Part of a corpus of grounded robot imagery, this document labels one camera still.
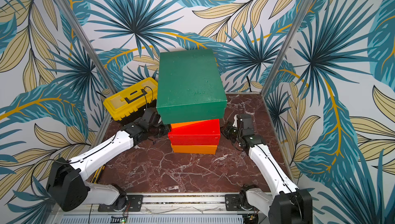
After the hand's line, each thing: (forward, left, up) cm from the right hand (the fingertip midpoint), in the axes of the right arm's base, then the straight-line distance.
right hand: (218, 127), depth 81 cm
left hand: (0, +23, 0) cm, 24 cm away
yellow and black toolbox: (+15, +53, +1) cm, 55 cm away
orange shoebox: (-7, +13, -9) cm, 17 cm away
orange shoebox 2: (-3, +22, +9) cm, 24 cm away
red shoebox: (-7, +7, +6) cm, 11 cm away
